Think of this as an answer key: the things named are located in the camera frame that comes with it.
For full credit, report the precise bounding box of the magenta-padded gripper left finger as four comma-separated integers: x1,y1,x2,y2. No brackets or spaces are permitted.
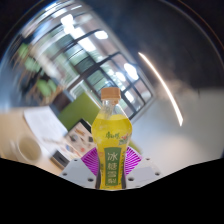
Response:
59,146,101,190

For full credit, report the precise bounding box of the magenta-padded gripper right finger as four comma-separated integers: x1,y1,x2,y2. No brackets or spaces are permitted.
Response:
124,145,162,189

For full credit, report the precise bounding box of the yellow drink bottle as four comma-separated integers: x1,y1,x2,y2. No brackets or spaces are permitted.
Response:
90,87,133,191

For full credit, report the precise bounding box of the small dark box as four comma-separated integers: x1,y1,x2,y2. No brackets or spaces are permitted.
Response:
49,149,71,169

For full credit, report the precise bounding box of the white mug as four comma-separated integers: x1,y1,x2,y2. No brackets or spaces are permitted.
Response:
9,133,44,165

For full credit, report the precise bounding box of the white paper sheet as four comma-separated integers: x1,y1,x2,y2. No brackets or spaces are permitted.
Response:
23,105,69,148

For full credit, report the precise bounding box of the green booth bench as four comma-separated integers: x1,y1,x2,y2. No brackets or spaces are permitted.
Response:
58,92,143,154

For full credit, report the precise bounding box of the curved linear ceiling light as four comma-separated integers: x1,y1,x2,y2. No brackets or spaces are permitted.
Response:
137,51,185,128

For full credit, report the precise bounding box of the group of green-seated wooden chairs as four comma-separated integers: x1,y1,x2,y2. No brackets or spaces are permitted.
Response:
16,43,59,104

